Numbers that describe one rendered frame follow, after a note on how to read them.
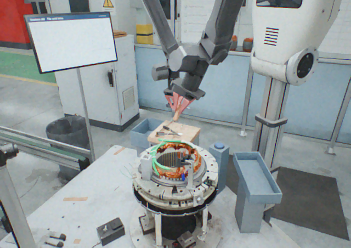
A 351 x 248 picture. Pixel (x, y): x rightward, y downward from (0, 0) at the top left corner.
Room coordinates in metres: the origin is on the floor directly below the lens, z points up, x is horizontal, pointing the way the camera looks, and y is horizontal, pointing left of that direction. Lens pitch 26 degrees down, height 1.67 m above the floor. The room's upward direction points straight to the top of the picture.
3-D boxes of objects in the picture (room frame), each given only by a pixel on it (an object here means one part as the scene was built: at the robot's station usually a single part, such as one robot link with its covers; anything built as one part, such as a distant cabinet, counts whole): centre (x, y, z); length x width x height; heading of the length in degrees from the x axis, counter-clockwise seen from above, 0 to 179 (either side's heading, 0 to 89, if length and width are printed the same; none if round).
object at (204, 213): (0.69, -0.11, 0.91); 0.02 x 0.02 x 0.21
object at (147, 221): (0.71, 0.12, 0.85); 0.06 x 0.04 x 0.05; 21
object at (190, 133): (1.04, 0.01, 1.05); 0.20 x 0.19 x 0.02; 65
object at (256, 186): (0.75, -0.30, 0.92); 0.25 x 0.11 x 0.28; 1
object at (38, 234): (0.67, 0.56, 0.79); 0.24 x 0.12 x 0.02; 67
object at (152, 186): (0.75, 0.01, 1.09); 0.32 x 0.32 x 0.01
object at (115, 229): (0.70, 0.27, 0.81); 0.10 x 0.06 x 0.06; 124
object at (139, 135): (1.11, 0.15, 0.92); 0.17 x 0.11 x 0.28; 155
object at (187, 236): (0.64, -0.03, 0.83); 0.05 x 0.04 x 0.02; 123
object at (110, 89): (3.27, 1.10, 0.60); 1.02 x 0.55 x 1.20; 67
